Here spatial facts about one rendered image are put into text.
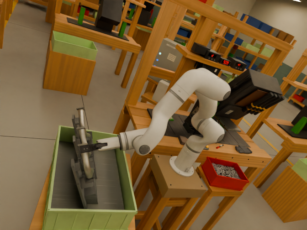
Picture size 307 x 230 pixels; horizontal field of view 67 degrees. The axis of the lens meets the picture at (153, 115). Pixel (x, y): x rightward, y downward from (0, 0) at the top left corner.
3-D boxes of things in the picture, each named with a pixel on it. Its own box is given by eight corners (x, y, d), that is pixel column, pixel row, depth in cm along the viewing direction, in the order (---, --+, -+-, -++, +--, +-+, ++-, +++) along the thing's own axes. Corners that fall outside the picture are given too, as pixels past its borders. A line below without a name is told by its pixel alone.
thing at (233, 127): (239, 133, 212) (241, 130, 211) (226, 131, 205) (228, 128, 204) (218, 110, 243) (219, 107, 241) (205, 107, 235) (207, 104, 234)
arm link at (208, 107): (204, 141, 149) (187, 125, 158) (218, 131, 152) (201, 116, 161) (208, 87, 109) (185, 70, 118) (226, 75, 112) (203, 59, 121)
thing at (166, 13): (238, 125, 291) (287, 53, 247) (127, 103, 224) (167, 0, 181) (234, 121, 298) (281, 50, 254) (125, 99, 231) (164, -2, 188)
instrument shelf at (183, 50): (256, 81, 241) (258, 77, 239) (185, 57, 200) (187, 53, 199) (242, 70, 260) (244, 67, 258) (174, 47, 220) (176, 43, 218)
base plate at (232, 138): (250, 148, 246) (251, 147, 245) (160, 136, 197) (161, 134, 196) (228, 125, 279) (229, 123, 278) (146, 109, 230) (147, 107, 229)
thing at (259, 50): (258, 99, 840) (299, 39, 737) (208, 86, 720) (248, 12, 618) (248, 91, 881) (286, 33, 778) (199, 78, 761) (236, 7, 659)
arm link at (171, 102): (193, 109, 98) (146, 161, 101) (179, 98, 112) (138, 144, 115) (180, 96, 94) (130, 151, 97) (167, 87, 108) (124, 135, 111)
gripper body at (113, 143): (119, 134, 112) (96, 139, 110) (120, 132, 102) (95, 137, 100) (122, 149, 111) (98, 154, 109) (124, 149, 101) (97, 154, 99)
